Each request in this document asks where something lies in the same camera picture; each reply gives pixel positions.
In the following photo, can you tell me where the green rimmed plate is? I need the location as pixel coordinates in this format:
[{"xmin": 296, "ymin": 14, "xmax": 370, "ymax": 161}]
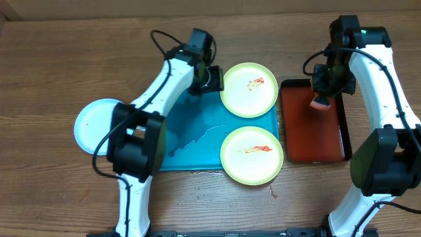
[
  {"xmin": 220, "ymin": 63, "xmax": 278, "ymax": 119},
  {"xmin": 220, "ymin": 126, "xmax": 284, "ymax": 186}
]

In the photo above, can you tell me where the light blue plate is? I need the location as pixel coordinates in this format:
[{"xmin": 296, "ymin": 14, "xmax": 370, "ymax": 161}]
[{"xmin": 74, "ymin": 98, "xmax": 120, "ymax": 154}]

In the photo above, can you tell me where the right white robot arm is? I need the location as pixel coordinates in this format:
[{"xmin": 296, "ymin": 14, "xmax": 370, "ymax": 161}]
[{"xmin": 310, "ymin": 15, "xmax": 420, "ymax": 237}]

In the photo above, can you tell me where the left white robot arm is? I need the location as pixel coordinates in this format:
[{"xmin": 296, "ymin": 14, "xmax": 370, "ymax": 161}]
[{"xmin": 105, "ymin": 28, "xmax": 224, "ymax": 236}]

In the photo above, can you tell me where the teal plastic tray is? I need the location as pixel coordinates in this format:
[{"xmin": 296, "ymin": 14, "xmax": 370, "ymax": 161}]
[{"xmin": 161, "ymin": 91, "xmax": 280, "ymax": 171}]

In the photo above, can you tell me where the black red rectangular tray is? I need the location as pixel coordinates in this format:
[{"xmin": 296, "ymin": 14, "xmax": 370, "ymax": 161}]
[{"xmin": 280, "ymin": 79, "xmax": 353, "ymax": 163}]

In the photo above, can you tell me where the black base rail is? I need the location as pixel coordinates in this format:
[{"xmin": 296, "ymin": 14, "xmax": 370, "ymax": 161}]
[{"xmin": 86, "ymin": 226, "xmax": 379, "ymax": 237}]

